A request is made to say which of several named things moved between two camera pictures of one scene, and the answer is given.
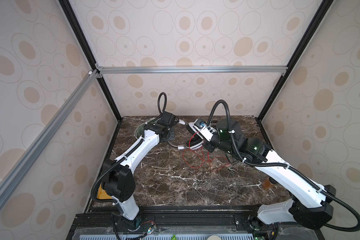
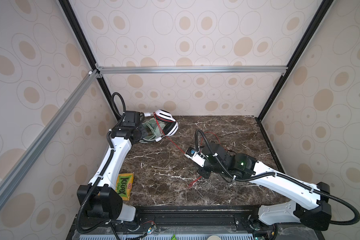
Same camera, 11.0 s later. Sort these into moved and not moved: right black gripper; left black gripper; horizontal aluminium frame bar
Moved: left black gripper; right black gripper
Not moved: horizontal aluminium frame bar
